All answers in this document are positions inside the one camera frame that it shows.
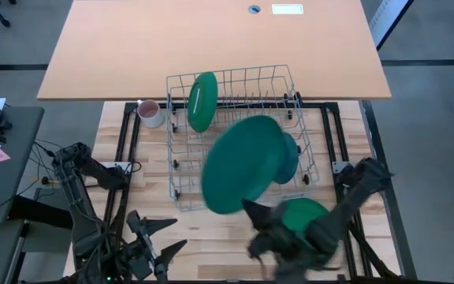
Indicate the white mug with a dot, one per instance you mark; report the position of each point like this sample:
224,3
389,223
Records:
152,121

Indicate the large beige desk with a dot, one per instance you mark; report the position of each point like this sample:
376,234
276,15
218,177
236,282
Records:
132,47

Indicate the small dark teal plate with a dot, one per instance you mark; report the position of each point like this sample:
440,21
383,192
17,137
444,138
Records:
292,158

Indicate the white rectangular desk inlay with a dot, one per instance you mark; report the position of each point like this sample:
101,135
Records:
287,8

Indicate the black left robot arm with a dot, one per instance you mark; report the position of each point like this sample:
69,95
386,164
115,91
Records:
78,205

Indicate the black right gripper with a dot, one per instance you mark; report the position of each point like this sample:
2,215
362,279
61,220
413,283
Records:
292,252

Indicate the grey side table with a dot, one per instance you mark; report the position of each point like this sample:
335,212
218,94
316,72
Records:
10,185

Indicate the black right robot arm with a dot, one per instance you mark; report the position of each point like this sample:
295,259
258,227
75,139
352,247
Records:
349,201

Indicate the white panel blue edge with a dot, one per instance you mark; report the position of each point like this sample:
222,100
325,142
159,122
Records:
388,19

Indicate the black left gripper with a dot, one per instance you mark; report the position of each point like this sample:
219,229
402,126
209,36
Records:
142,256

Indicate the green plate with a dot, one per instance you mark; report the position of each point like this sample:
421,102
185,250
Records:
205,106
304,213
243,165

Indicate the black aluminium table frame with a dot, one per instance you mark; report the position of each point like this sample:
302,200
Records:
331,126

